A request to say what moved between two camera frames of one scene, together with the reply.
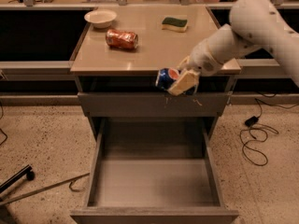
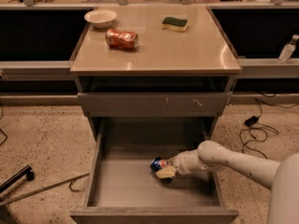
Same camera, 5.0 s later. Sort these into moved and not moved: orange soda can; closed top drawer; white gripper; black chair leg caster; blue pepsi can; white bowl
Moved: blue pepsi can; white gripper
Not moved: white bowl; closed top drawer; orange soda can; black chair leg caster
